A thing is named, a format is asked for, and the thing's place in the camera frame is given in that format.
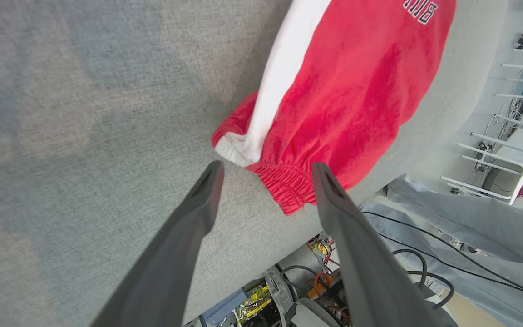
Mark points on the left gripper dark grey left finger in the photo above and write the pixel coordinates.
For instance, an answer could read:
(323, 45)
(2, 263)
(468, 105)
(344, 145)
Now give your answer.
(161, 277)

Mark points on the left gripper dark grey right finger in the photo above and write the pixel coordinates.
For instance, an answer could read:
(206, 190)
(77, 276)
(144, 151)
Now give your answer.
(375, 281)

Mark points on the red shorts with white stripe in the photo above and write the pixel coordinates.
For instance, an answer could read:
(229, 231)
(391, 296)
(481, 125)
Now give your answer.
(347, 91)

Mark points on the robot base with electronics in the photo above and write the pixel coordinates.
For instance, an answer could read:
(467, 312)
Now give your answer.
(307, 313)

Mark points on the grey cloth cover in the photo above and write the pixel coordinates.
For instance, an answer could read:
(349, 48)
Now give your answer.
(479, 222)

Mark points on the grey desk with papers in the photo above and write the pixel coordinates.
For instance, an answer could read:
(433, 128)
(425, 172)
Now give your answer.
(515, 156)

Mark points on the white desk frame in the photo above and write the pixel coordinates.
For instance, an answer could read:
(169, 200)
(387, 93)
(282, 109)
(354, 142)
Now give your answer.
(520, 186)

